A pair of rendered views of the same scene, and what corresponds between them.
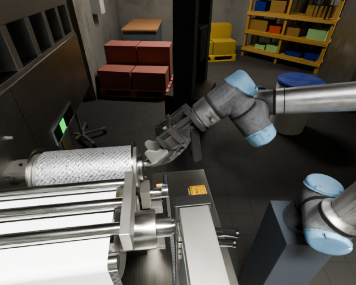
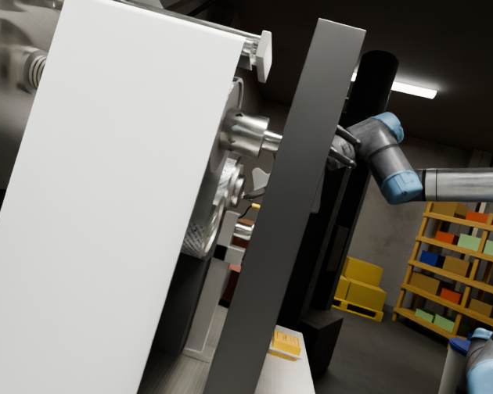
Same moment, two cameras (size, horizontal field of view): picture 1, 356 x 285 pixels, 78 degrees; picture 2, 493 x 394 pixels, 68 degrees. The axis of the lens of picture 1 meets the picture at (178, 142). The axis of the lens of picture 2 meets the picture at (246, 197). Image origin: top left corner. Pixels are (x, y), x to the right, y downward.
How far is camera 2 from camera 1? 0.55 m
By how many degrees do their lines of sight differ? 38
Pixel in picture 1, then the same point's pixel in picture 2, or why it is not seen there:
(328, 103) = (491, 180)
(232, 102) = (372, 133)
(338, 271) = not seen: outside the picture
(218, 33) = (360, 274)
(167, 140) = not seen: hidden behind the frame
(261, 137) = (402, 180)
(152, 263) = (181, 367)
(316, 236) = (485, 367)
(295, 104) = (450, 180)
